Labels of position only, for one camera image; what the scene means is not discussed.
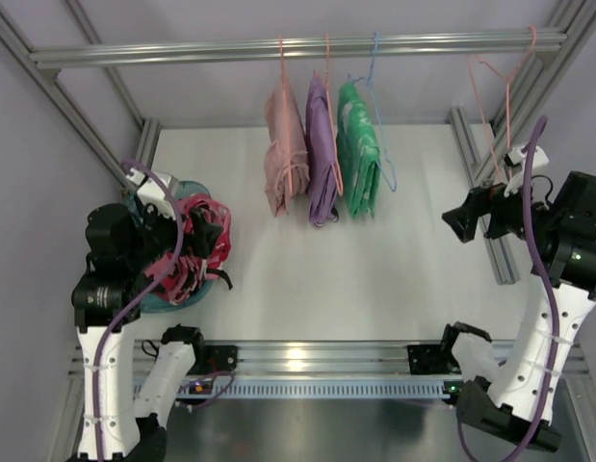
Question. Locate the light pink trousers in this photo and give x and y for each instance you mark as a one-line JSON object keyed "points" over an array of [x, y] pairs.
{"points": [[274, 162]]}

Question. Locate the aluminium hanging rail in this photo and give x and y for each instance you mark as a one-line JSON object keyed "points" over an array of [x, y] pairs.
{"points": [[225, 51]]}

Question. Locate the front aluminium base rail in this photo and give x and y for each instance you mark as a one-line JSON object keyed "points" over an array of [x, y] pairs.
{"points": [[321, 359]]}

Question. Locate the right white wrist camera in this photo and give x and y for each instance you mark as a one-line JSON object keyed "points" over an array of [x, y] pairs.
{"points": [[516, 159]]}

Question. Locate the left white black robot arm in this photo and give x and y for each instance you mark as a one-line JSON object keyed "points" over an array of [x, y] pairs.
{"points": [[120, 423]]}

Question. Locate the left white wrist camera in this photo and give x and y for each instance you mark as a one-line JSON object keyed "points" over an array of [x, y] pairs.
{"points": [[149, 192]]}

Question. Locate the slotted grey cable duct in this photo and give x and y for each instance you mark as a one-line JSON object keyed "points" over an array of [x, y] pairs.
{"points": [[393, 388]]}

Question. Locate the aluminium frame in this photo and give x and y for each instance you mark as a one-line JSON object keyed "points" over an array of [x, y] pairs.
{"points": [[402, 275]]}

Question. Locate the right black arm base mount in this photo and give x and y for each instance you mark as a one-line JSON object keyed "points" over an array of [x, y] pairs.
{"points": [[431, 359]]}

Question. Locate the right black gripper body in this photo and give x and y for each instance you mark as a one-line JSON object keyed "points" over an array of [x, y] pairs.
{"points": [[484, 212]]}

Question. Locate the green patterned trousers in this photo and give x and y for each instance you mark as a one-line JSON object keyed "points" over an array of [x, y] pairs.
{"points": [[358, 152]]}

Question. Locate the pink patterned trousers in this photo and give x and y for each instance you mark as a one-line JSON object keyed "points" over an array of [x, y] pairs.
{"points": [[189, 272]]}

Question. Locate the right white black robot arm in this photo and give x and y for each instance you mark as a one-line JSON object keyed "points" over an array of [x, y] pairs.
{"points": [[513, 401]]}

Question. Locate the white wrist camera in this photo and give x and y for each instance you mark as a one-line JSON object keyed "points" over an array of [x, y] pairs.
{"points": [[516, 159], [149, 192]]}

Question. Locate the purple trousers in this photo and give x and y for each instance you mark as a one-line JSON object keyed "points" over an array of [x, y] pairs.
{"points": [[322, 187]]}

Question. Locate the teal plastic bin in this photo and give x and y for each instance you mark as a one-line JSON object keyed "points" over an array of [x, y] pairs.
{"points": [[152, 304]]}

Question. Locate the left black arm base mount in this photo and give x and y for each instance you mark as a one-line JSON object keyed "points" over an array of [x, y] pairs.
{"points": [[215, 358]]}

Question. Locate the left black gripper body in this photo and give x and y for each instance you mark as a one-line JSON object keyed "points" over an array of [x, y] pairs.
{"points": [[183, 231]]}

